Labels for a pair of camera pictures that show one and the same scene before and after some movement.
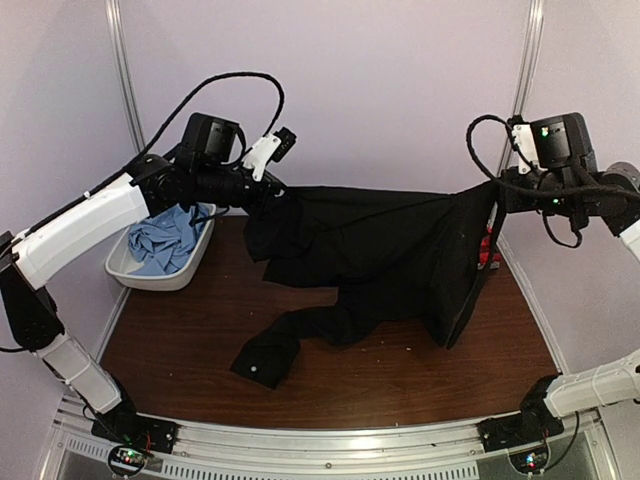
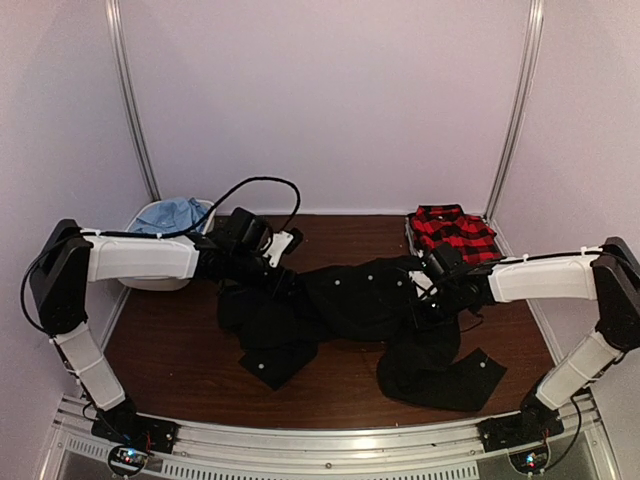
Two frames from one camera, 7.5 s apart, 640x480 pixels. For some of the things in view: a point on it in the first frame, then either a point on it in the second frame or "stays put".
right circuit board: [530, 461] stays put
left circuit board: [126, 460] stays put
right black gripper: [514, 201] → [414, 308]
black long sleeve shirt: [391, 255] → [389, 300]
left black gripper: [265, 198] → [279, 287]
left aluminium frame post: [113, 9] stays put
